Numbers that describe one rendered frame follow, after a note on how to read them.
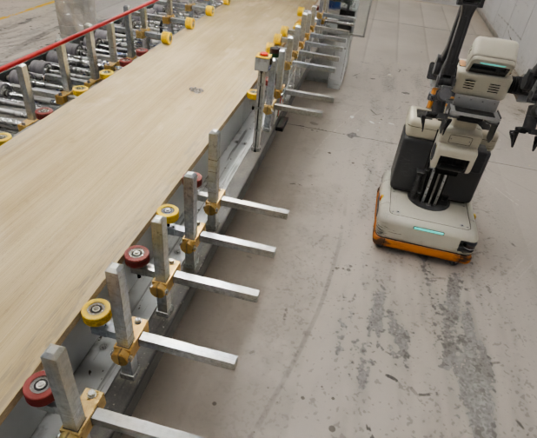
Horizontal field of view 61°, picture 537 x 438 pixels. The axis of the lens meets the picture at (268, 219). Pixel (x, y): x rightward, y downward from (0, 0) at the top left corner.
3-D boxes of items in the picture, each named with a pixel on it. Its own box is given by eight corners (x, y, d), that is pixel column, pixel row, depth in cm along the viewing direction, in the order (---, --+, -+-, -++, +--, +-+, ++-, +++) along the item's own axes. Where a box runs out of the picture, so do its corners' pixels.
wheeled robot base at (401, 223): (375, 193, 354) (383, 165, 339) (460, 210, 345) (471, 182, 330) (369, 246, 301) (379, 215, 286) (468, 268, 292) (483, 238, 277)
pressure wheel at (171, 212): (154, 236, 172) (152, 212, 166) (164, 224, 179) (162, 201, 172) (173, 242, 171) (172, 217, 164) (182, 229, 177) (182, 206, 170)
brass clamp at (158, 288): (182, 272, 156) (182, 261, 153) (166, 300, 145) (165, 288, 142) (165, 268, 157) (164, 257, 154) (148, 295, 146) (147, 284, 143)
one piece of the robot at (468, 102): (437, 125, 258) (449, 88, 245) (487, 134, 254) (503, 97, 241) (438, 137, 245) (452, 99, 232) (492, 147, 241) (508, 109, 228)
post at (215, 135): (217, 229, 198) (221, 129, 170) (215, 235, 196) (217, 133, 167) (209, 228, 199) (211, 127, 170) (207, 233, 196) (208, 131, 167)
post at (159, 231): (172, 323, 162) (166, 215, 133) (168, 330, 159) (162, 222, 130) (162, 321, 162) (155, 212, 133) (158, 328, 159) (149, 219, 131)
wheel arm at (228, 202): (288, 216, 190) (289, 209, 188) (286, 222, 188) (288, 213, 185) (189, 195, 196) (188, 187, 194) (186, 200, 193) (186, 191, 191)
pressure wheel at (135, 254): (125, 286, 151) (122, 260, 144) (128, 268, 157) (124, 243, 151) (150, 285, 152) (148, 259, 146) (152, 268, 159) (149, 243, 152)
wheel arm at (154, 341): (237, 363, 131) (237, 354, 128) (234, 373, 128) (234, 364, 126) (97, 327, 137) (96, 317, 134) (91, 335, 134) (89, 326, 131)
